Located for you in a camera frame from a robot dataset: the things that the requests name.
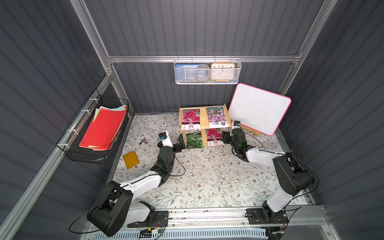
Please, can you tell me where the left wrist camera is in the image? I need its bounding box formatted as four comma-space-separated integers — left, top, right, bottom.
159, 131, 173, 147

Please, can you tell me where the white perforated cable duct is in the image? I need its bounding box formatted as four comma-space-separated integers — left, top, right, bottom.
92, 227, 268, 240

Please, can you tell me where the wooden two-tier shelf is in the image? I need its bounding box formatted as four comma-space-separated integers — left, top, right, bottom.
179, 105, 232, 147

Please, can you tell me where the blue box in basket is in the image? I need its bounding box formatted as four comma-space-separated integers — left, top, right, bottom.
174, 63, 199, 85

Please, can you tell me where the black wire side basket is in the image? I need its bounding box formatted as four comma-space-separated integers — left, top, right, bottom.
57, 90, 130, 165

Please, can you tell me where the red paper folder stack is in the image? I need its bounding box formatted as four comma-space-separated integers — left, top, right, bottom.
79, 105, 128, 151

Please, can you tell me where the grey tape roll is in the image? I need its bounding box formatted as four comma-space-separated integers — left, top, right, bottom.
195, 64, 211, 83

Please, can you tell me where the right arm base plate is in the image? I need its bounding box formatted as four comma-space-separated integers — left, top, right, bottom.
245, 208, 289, 225

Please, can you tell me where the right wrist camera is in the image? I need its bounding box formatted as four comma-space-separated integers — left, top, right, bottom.
232, 121, 242, 130

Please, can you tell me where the yellow analog clock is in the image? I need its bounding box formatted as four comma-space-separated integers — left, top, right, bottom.
211, 63, 236, 82

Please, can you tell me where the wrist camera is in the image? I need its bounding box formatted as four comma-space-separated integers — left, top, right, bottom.
232, 121, 242, 130
159, 131, 173, 147

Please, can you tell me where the wooden whiteboard easel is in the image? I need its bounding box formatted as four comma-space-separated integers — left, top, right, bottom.
241, 124, 261, 137

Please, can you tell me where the pink framed whiteboard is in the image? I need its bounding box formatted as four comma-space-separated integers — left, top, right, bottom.
229, 83, 292, 136

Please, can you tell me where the white wire wall basket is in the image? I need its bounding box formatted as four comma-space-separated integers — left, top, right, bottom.
173, 58, 242, 85

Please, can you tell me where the yellow sponge block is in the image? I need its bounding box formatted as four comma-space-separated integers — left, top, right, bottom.
123, 151, 140, 169

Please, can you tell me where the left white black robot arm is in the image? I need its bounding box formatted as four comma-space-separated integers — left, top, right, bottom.
87, 131, 186, 237

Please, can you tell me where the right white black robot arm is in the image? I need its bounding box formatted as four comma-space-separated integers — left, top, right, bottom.
222, 128, 319, 223

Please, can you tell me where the magenta flower seed bag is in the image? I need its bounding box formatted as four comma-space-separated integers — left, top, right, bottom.
206, 129, 224, 147
181, 109, 201, 131

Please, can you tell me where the purple flower seed bag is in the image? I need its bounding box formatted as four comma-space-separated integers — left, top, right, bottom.
206, 107, 228, 129

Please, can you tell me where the small metal bolt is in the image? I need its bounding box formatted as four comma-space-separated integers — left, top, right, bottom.
139, 138, 146, 145

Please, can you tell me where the green leaf seed bag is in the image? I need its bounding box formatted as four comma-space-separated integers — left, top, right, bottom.
186, 131, 204, 149

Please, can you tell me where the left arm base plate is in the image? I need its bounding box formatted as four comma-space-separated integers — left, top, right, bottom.
127, 211, 169, 229

